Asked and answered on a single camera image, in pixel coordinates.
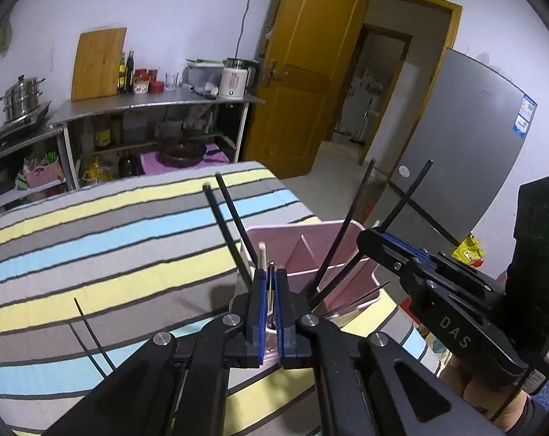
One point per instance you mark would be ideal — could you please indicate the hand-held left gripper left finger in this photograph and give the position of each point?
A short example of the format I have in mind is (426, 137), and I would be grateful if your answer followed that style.
(257, 313)

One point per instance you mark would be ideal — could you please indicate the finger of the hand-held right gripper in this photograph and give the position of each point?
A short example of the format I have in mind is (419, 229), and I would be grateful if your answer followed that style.
(456, 269)
(388, 256)

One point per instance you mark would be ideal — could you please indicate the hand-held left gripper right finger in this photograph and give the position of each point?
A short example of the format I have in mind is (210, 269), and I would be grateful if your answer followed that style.
(281, 313)

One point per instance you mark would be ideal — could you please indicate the metal chopstick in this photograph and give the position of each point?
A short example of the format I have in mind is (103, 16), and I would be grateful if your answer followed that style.
(365, 294)
(270, 286)

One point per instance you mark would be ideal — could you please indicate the black chopstick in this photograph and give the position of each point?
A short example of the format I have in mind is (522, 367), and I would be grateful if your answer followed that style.
(351, 206)
(411, 188)
(90, 336)
(227, 231)
(236, 218)

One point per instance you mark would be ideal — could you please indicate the pink plastic utensil holder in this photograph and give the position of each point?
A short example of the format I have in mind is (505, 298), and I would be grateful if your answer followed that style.
(320, 245)

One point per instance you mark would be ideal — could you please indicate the person's right forearm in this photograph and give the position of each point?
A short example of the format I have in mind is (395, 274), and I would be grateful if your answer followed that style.
(531, 418)

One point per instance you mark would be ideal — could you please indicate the person's right hand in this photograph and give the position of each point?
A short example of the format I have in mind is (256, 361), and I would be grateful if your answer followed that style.
(479, 395)

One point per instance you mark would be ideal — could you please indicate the yellow snack packet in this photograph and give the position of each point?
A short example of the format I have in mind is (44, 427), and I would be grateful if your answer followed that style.
(467, 252)

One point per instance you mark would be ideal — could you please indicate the grey refrigerator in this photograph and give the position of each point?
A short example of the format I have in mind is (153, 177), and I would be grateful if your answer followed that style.
(465, 154)

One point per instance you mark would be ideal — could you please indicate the mop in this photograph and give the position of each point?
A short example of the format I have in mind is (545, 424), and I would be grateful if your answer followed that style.
(364, 122)

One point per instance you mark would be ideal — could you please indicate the striped cloth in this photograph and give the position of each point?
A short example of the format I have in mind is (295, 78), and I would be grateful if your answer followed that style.
(97, 245)

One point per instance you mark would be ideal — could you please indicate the dark cooking pan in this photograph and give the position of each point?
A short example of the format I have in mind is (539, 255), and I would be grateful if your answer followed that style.
(181, 154)

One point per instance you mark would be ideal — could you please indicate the purple cloth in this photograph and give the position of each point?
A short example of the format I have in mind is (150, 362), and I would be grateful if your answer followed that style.
(149, 163)

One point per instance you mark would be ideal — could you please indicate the dark glass bottle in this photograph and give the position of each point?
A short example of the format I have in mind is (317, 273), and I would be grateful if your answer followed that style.
(129, 164)

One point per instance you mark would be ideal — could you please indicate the wooden door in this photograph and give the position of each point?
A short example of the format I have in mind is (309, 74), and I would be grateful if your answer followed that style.
(301, 77)

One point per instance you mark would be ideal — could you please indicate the yellow oil bottle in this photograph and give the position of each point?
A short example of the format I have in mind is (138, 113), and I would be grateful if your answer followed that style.
(95, 171)

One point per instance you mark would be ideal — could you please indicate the white electric kettle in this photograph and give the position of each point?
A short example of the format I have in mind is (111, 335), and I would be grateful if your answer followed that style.
(233, 82)

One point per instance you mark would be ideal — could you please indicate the large steel counter shelf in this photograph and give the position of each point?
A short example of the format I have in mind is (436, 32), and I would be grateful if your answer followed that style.
(165, 100)

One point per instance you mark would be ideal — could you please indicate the clear lidded container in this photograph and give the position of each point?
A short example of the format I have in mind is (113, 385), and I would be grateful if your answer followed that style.
(202, 77)

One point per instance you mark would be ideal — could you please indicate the clear drinking glass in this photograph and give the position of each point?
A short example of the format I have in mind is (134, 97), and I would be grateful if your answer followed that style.
(171, 82)

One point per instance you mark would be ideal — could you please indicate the red can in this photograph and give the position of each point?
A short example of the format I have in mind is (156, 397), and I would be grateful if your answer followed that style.
(157, 86)

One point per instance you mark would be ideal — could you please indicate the pink basket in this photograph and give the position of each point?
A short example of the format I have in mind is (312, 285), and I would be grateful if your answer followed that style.
(42, 175)

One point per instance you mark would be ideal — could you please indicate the dark sauce bottle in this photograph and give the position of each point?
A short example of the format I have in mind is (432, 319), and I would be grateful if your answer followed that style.
(129, 75)

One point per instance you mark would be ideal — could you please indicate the green bottle yellow label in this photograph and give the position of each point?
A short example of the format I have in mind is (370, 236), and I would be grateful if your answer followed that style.
(122, 77)

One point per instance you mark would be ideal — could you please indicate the small steel table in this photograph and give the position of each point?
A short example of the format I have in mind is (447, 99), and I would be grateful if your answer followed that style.
(11, 150)

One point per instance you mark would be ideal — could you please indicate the wooden cutting board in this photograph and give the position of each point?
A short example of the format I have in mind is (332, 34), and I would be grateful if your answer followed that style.
(97, 63)

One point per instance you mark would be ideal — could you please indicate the black induction cooker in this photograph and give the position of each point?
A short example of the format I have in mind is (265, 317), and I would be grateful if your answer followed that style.
(20, 127)

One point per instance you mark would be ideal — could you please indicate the steel steamer pot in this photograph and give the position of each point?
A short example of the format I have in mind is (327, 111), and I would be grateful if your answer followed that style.
(22, 100)

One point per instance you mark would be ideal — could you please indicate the wooden door frame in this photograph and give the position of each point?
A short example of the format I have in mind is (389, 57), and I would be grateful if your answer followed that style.
(454, 22)

